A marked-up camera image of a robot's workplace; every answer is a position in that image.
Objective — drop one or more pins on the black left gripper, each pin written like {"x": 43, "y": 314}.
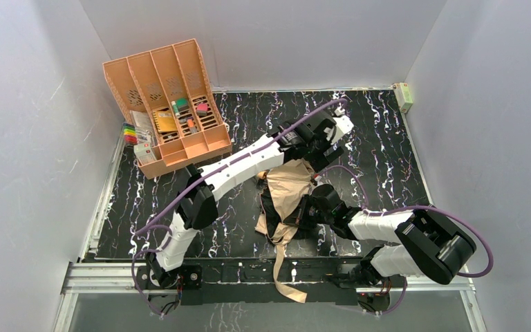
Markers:
{"x": 319, "y": 153}

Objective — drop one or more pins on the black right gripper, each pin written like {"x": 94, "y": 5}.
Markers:
{"x": 299, "y": 216}

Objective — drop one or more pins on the beige folding umbrella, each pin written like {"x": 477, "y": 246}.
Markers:
{"x": 286, "y": 185}

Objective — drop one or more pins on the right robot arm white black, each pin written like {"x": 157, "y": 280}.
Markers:
{"x": 417, "y": 241}

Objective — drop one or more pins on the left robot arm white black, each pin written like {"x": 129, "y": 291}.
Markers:
{"x": 311, "y": 138}

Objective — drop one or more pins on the green white box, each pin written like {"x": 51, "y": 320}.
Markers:
{"x": 403, "y": 96}

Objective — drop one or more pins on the pink black eraser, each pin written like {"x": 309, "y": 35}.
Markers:
{"x": 202, "y": 109}

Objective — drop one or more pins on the green white glue stick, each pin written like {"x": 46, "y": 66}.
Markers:
{"x": 175, "y": 109}

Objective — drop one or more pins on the yellow notebook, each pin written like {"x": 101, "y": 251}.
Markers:
{"x": 164, "y": 120}

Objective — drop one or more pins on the orange plastic file organizer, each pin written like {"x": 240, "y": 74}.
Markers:
{"x": 151, "y": 80}

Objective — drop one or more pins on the white red small box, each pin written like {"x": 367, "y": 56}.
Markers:
{"x": 144, "y": 153}

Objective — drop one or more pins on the white paper card pack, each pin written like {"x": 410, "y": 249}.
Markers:
{"x": 141, "y": 122}

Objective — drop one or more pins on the colourful marker set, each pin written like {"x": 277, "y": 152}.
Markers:
{"x": 129, "y": 134}

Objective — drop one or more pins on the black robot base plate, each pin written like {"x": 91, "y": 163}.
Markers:
{"x": 324, "y": 279}

